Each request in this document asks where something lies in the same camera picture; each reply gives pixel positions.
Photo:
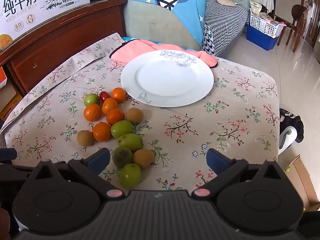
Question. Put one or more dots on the dark green jujube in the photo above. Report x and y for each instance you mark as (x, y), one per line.
(122, 157)

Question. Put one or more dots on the grey green sofa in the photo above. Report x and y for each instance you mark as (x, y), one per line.
(155, 25)

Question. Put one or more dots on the dark wooden cabinet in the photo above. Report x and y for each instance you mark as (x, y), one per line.
(62, 42)

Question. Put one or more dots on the floral tablecloth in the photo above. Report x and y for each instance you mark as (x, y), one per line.
(200, 135)

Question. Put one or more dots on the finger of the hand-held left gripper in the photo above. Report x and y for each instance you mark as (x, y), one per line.
(7, 153)

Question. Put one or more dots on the brown cardboard box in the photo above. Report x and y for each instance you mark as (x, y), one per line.
(10, 100)

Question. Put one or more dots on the blue storage bin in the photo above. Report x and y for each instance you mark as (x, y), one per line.
(260, 40)

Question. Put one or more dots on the open cardboard box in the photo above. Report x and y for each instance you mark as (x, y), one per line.
(305, 187)

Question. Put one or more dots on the houndstooth sofa cover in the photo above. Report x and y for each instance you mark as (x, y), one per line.
(225, 22)

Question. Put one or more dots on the brown kiwi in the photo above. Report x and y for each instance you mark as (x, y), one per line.
(85, 138)
(143, 158)
(134, 115)

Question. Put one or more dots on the black white cloth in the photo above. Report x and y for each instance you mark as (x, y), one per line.
(295, 125)

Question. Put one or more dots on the orange paper bag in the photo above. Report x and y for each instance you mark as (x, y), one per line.
(2, 77)

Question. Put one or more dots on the white green packet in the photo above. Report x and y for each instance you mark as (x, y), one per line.
(257, 8)

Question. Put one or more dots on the orange tangerine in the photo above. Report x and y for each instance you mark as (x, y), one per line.
(110, 105)
(102, 131)
(115, 116)
(119, 94)
(92, 112)

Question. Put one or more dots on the red cherry tomato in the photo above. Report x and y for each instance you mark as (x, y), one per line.
(105, 95)

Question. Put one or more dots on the beige pillow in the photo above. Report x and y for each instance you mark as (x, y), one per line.
(226, 2)

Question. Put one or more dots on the pink cloth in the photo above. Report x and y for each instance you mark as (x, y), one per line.
(135, 50)

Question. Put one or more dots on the wooden door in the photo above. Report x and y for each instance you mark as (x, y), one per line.
(315, 25)

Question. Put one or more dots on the white plastic basket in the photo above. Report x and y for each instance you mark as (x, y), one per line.
(262, 26)

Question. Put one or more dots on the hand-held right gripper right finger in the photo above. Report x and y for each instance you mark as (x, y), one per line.
(216, 158)

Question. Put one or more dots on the white printed milk carton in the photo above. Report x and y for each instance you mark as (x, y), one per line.
(25, 10)

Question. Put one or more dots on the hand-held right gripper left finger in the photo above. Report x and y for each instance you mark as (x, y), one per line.
(100, 158)

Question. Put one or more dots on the small green jujube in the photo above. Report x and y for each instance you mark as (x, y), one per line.
(91, 100)

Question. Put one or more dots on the white floral print plate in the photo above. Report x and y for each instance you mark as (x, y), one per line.
(170, 80)

